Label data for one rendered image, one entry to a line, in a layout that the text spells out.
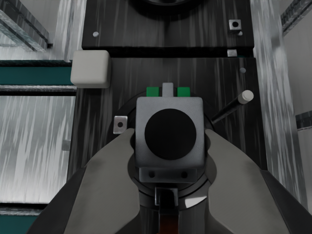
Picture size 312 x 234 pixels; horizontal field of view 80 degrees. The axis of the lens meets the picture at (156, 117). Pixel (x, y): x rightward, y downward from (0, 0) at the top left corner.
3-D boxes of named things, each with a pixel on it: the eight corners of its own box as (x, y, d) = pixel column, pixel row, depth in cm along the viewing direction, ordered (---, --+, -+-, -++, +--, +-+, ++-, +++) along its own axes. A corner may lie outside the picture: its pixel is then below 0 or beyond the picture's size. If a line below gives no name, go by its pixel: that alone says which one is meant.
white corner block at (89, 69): (113, 93, 27) (105, 82, 23) (81, 93, 27) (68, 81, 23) (115, 63, 28) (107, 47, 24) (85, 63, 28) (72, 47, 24)
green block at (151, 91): (159, 112, 22) (159, 98, 17) (149, 112, 22) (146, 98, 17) (159, 102, 22) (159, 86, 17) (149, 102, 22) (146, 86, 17)
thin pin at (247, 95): (218, 122, 21) (254, 100, 13) (211, 122, 21) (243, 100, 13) (218, 115, 21) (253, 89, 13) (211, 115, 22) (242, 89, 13)
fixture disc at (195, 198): (227, 209, 21) (234, 215, 19) (105, 206, 22) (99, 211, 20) (220, 92, 24) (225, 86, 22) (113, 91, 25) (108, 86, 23)
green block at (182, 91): (184, 112, 22) (190, 99, 17) (173, 112, 22) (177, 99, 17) (184, 102, 22) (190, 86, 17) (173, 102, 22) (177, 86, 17)
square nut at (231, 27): (238, 34, 26) (242, 29, 25) (227, 34, 26) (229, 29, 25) (237, 24, 26) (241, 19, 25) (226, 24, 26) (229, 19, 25)
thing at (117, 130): (129, 135, 21) (126, 133, 20) (116, 135, 21) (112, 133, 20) (130, 118, 22) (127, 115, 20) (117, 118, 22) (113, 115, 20)
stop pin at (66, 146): (83, 151, 27) (70, 150, 24) (75, 151, 28) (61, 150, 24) (84, 142, 28) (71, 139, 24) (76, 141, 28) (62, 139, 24)
